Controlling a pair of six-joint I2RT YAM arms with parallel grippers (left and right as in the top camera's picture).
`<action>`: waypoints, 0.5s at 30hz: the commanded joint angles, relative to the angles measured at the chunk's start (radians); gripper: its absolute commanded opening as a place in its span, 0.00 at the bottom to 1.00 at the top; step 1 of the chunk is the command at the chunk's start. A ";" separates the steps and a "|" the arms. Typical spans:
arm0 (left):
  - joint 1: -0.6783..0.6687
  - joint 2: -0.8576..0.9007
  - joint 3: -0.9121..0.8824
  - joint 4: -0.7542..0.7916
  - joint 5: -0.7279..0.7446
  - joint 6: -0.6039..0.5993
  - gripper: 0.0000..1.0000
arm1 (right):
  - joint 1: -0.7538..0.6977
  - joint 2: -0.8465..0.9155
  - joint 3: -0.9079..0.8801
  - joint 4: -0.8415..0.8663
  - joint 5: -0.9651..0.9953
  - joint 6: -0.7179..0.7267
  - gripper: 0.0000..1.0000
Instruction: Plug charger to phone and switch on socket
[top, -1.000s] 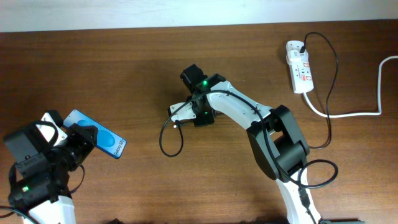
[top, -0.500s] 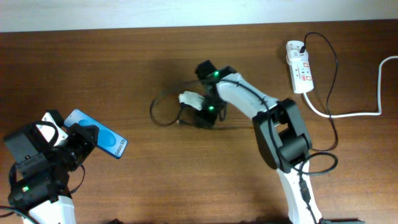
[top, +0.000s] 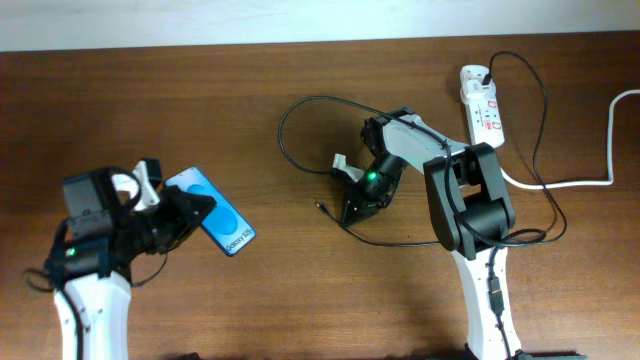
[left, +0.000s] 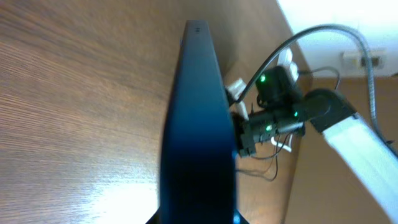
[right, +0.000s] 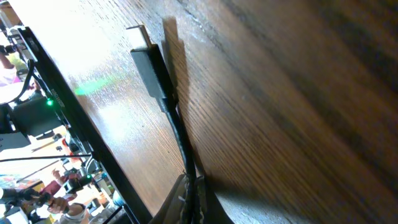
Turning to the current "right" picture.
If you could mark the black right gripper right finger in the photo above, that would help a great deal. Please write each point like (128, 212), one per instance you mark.
(208, 209)

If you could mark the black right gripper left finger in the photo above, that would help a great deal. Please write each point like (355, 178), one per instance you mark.
(175, 208)

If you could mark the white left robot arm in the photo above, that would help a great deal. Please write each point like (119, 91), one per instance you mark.
(31, 118)

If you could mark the person in background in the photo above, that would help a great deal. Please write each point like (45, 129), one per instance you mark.
(70, 213)

